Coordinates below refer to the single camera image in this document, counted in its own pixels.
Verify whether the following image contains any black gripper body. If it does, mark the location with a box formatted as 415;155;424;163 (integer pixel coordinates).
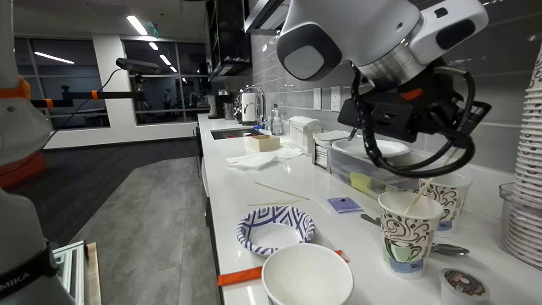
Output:
361;60;491;144

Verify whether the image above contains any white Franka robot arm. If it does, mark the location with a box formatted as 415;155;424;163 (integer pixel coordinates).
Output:
0;0;490;305

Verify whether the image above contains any patterned paper cup back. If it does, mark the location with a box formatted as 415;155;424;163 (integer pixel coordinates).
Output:
419;173;473;231

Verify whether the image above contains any clear plastic container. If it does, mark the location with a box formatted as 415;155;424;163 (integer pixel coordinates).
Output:
329;150;419;199

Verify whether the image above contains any metal napkin holder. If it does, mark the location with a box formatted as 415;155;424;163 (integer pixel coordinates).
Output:
314;131;351;172

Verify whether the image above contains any purple square card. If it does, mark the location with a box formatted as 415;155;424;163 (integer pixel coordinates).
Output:
329;197;361;214

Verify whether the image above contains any round patterned lid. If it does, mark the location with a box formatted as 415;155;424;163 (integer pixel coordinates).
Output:
439;268;490;305

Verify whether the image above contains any cardboard box with items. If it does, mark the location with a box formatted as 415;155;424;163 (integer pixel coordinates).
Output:
246;136;281;153

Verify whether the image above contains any steel coffee urn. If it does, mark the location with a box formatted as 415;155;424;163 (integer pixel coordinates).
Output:
237;92;259;124

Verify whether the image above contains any white napkin pile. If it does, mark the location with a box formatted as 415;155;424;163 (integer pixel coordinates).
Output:
227;153;276;170

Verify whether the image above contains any blue patterned paper bowl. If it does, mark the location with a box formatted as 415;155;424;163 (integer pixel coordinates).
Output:
236;205;317;256

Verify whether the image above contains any white light switch plate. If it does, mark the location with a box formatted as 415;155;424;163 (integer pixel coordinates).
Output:
314;89;322;111

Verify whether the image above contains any black camera tripod boom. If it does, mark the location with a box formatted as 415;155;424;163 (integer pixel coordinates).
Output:
31;58;161;109

